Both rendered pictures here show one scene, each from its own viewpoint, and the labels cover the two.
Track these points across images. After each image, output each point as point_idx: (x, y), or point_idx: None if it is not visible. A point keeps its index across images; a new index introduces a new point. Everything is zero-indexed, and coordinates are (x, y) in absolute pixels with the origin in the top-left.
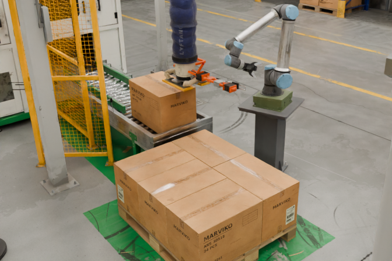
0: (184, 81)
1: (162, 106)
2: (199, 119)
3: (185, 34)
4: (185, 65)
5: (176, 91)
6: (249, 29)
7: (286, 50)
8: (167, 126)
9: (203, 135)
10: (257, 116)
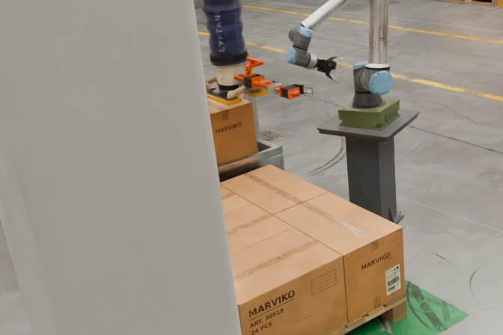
0: None
1: None
2: None
3: (224, 20)
4: (230, 67)
5: (222, 109)
6: (322, 9)
7: (380, 36)
8: None
9: (267, 172)
10: (348, 141)
